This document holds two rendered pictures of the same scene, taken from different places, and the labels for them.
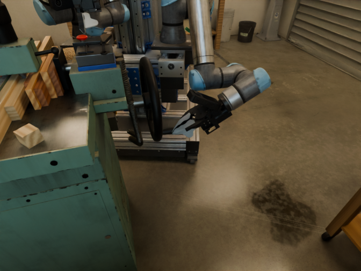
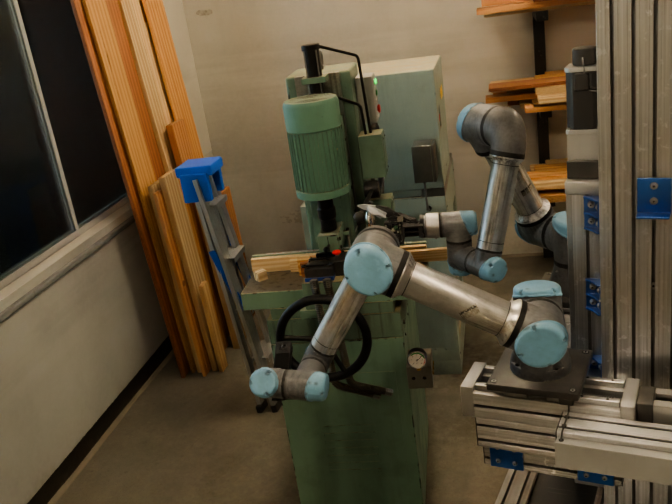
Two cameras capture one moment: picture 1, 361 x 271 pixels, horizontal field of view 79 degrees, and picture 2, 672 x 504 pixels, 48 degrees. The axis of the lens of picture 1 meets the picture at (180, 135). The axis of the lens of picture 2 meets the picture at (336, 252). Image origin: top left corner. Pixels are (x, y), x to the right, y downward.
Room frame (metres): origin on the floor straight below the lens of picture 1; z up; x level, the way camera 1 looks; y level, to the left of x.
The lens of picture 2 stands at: (1.65, -1.66, 1.82)
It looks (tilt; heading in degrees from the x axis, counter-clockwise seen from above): 20 degrees down; 117
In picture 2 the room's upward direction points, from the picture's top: 8 degrees counter-clockwise
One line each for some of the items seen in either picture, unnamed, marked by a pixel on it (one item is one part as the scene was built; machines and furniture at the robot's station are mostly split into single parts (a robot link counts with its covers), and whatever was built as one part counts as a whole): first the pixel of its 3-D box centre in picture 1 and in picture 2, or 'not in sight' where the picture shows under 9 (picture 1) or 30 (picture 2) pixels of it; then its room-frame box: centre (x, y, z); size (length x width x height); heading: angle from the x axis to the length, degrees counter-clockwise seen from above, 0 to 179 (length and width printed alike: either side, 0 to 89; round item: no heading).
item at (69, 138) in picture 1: (73, 93); (334, 288); (0.61, 0.33, 0.87); 0.61 x 0.30 x 0.06; 16
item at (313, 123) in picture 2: not in sight; (317, 147); (0.57, 0.43, 1.32); 0.18 x 0.18 x 0.31
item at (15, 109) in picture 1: (36, 66); (371, 259); (0.69, 0.47, 0.92); 0.55 x 0.02 x 0.04; 16
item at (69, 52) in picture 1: (69, 52); not in sight; (0.84, 0.42, 0.91); 0.12 x 0.09 x 0.03; 106
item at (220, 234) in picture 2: not in sight; (235, 286); (-0.18, 0.91, 0.58); 0.27 x 0.25 x 1.16; 15
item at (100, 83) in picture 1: (99, 76); (329, 286); (0.63, 0.25, 0.92); 0.15 x 0.13 x 0.09; 16
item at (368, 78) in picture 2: not in sight; (367, 98); (0.62, 0.78, 1.40); 0.10 x 0.06 x 0.16; 106
